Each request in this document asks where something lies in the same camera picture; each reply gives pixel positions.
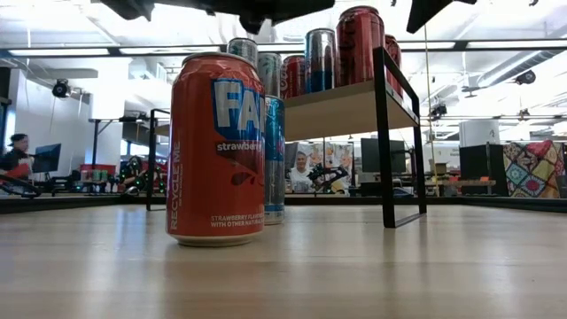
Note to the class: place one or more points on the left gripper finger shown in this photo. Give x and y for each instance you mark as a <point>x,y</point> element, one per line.
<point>305,9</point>

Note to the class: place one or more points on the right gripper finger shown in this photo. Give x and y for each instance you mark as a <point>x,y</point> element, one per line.
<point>427,11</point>

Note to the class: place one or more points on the white Celsius peach can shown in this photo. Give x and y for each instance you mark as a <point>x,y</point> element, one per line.
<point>243,49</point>

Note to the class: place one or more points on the blue silver Red Bull can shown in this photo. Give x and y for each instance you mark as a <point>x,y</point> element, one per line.
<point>320,62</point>
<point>275,155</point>

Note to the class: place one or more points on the red Coca-Cola can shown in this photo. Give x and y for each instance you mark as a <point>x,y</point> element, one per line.
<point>293,75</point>
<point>393,57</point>

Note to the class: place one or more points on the red Fanta strawberry can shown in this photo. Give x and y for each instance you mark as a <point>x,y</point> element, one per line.
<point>208,177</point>
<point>359,44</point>

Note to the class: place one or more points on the white Celsius palm can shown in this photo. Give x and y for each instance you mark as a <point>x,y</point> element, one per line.
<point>269,73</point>

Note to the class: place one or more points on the black background robot arm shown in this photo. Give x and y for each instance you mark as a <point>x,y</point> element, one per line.
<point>328,173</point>

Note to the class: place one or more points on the long ceiling light bar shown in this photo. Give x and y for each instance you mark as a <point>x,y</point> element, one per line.
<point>443,45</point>

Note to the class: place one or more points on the white cabinet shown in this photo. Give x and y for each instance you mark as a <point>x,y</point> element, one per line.
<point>480,133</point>

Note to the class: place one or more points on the floral printed panel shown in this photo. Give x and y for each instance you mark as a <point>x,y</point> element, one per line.
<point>343,153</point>

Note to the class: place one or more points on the black monitor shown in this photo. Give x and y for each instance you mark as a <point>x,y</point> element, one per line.
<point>372,155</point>
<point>48,158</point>

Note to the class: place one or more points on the person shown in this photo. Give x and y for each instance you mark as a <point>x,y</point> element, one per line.
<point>15,153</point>
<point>133,173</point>
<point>301,175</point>

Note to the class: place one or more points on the black partition panel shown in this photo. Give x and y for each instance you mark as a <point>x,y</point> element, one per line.
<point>480,170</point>

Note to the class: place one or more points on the wooden workbench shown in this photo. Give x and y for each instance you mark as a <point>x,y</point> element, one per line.
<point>460,182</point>

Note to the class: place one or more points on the colourful patchwork quilt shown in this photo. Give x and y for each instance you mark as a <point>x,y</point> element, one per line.
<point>533,170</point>

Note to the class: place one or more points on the black high table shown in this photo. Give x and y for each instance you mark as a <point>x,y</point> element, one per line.
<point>95,133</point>

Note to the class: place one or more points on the red black bent apparatus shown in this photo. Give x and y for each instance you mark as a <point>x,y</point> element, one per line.
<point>17,186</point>

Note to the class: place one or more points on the wooden shelf with black frame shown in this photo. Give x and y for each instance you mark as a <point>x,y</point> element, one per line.
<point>336,113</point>

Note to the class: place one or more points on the black ceiling camera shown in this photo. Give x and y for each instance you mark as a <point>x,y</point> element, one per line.
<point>525,77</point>
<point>61,88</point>

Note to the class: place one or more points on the black aluminium rig frame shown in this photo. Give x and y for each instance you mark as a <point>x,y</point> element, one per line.
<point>487,204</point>

